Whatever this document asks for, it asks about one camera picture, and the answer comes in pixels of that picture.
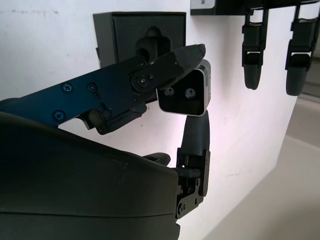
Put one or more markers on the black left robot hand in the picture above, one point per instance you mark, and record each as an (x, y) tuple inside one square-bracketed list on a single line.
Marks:
[(252, 50)]

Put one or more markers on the small silver depth camera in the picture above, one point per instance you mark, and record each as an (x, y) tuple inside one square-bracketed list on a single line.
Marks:
[(185, 97)]

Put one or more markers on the black foam-lined box base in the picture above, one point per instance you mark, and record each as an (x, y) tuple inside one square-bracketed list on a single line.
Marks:
[(120, 35)]

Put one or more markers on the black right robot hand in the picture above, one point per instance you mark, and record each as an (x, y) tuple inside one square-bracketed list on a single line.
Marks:
[(75, 180)]

